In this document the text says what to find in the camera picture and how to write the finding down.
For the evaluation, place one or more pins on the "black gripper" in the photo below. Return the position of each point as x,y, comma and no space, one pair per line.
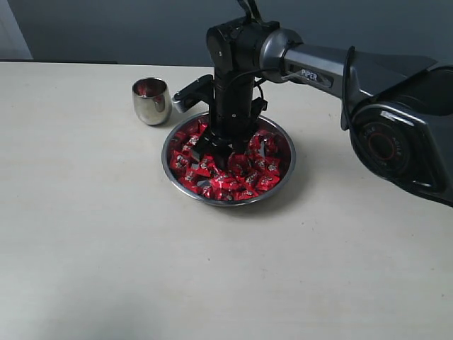
233,117

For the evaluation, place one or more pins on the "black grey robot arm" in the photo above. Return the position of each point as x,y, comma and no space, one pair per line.
397,109

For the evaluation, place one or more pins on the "round steel plate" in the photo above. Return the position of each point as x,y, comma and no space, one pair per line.
236,185

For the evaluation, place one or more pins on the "steel cup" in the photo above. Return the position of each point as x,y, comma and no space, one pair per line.
151,101

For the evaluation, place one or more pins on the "red wrapped candy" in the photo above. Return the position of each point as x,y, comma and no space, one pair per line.
272,165
179,162
189,178
267,182

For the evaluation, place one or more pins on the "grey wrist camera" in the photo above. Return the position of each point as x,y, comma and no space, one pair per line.
200,90

